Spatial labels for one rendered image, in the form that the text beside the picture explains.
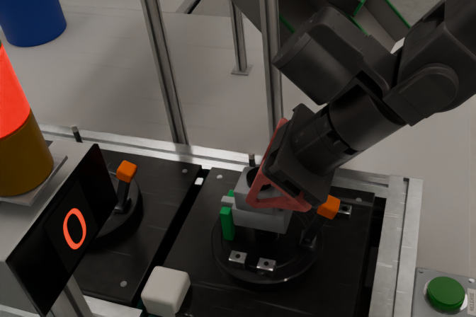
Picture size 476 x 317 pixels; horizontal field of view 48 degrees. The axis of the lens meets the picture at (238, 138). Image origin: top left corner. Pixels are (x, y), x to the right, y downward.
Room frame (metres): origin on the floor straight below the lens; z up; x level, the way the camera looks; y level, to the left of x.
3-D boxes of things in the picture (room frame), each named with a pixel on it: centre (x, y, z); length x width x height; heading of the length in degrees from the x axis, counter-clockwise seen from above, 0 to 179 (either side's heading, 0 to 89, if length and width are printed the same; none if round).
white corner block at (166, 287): (0.37, 0.11, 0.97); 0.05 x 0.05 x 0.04; 67
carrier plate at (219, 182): (0.42, -0.02, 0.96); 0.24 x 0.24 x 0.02; 67
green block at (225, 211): (0.43, 0.03, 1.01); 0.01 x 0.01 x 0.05; 67
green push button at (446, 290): (0.33, -0.21, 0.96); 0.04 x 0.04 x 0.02
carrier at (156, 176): (0.52, 0.22, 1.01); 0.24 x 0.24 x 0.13; 67
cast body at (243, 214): (0.43, -0.01, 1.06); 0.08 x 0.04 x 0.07; 67
